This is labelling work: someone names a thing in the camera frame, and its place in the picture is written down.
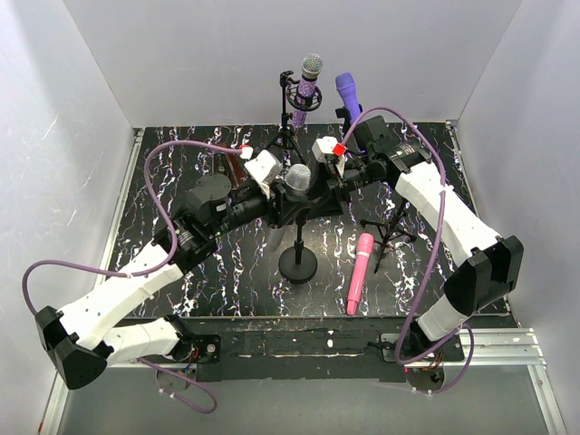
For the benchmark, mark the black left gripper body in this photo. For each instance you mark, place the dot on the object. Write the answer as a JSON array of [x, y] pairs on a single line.
[[277, 199]]

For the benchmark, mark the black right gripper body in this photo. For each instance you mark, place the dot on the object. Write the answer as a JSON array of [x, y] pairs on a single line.
[[335, 184]]

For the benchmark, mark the silver microphone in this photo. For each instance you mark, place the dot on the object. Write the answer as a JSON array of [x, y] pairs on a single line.
[[297, 179]]

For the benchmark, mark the black round-base stand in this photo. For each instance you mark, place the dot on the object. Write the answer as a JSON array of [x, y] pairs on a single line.
[[298, 264], [342, 114]]

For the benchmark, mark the purple plastic microphone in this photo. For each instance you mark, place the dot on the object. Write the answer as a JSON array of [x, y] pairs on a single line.
[[346, 88]]

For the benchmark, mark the purple glitter microphone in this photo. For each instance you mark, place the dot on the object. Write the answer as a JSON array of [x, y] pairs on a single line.
[[307, 97]]

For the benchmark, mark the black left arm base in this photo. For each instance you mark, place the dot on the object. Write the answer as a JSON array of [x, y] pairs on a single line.
[[195, 347]]

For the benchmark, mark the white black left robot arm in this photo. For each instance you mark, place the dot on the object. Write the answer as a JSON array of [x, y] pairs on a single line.
[[84, 337]]

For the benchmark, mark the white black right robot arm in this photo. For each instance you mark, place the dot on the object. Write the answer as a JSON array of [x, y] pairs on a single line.
[[487, 265]]

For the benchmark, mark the small black tripod stand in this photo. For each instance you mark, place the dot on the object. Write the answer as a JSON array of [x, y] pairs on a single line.
[[389, 231]]

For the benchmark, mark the tall black tripod stand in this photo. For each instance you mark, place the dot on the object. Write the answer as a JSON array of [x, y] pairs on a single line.
[[285, 139]]

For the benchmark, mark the pink microphone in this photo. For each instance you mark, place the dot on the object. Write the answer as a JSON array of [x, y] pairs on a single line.
[[363, 254]]

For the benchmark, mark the brown wooden metronome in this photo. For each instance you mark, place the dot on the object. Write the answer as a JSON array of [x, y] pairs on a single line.
[[228, 165]]

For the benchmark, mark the aluminium table rail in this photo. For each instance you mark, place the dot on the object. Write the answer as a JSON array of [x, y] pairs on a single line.
[[290, 351]]

